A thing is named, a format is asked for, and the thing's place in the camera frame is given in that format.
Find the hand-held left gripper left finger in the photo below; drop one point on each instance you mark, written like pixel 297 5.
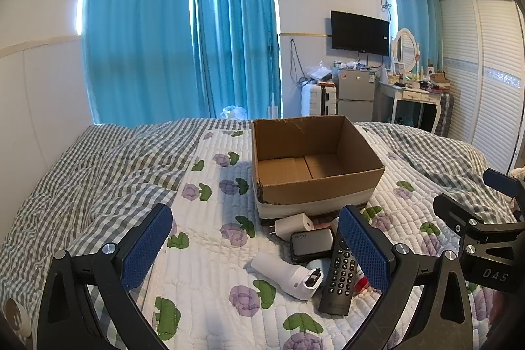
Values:
pixel 147 247

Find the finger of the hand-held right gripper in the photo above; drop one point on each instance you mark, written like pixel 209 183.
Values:
pixel 498 180
pixel 451 210

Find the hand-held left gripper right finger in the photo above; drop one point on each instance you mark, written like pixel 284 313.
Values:
pixel 365 247

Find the red and white small object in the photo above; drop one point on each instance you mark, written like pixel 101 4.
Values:
pixel 363 284

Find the black remote control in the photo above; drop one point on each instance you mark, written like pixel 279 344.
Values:
pixel 338 278

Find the black and grey power bank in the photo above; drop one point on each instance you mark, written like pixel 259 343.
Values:
pixel 311 244

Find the white charger adapter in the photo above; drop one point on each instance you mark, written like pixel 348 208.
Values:
pixel 293 225

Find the white electric shaver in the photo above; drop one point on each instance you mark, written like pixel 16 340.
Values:
pixel 279 272

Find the brown cardboard box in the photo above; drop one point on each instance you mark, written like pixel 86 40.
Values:
pixel 287 169

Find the white floral quilt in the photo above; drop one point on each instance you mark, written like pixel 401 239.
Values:
pixel 213 235

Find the grey suitcase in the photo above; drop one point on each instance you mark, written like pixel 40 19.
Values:
pixel 445 112

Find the white slatted wardrobe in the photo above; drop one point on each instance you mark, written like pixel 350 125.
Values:
pixel 480 67

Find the white dressing table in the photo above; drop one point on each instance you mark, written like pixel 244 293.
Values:
pixel 410 93

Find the silver small fridge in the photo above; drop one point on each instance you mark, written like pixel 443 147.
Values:
pixel 356 95

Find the white round object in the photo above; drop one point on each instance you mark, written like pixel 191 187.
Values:
pixel 14 317

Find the white suitcase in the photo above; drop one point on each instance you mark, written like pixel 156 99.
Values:
pixel 309 100

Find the clear plastic bag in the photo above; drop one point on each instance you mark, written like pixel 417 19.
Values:
pixel 234 112

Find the white oval mirror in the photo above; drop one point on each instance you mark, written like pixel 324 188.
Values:
pixel 405 46

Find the white plastic bag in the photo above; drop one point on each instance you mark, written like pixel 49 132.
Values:
pixel 319 71

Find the white pole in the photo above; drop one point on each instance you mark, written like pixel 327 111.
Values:
pixel 269 79

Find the narrow blue curtain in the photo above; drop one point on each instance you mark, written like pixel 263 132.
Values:
pixel 414 5

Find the wide blue curtain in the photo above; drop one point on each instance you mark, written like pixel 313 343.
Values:
pixel 135 26

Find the black wall television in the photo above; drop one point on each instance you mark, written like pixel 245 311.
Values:
pixel 360 32

